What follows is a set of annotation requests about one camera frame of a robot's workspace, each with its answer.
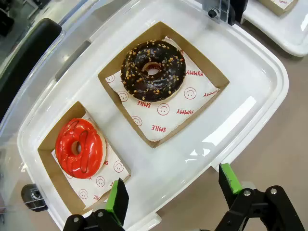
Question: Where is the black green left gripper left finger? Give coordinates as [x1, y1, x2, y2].
[63, 177, 130, 231]

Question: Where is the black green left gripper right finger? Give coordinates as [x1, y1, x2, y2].
[215, 163, 306, 231]

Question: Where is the yellow frosted donut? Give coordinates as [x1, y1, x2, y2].
[258, 0, 299, 17]

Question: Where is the red glazed donut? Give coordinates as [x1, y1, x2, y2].
[54, 117, 107, 179]

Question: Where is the red frosted donut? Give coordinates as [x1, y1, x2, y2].
[37, 101, 132, 215]

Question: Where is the chocolate nut donut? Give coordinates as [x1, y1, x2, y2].
[120, 39, 187, 103]

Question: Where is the chocolate sprinkled donut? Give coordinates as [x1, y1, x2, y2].
[97, 21, 231, 149]

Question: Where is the white printed paper liner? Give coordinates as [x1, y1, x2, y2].
[51, 113, 129, 209]
[105, 36, 221, 142]
[261, 0, 295, 8]

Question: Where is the white display case tray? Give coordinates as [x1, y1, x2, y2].
[242, 0, 308, 57]
[17, 0, 289, 231]

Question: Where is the black lid hinge knob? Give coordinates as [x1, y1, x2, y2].
[207, 0, 248, 26]
[21, 183, 48, 212]

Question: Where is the clear display case lid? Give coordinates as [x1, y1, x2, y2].
[0, 0, 233, 215]

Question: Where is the black lid handle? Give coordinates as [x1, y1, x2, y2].
[0, 18, 63, 121]

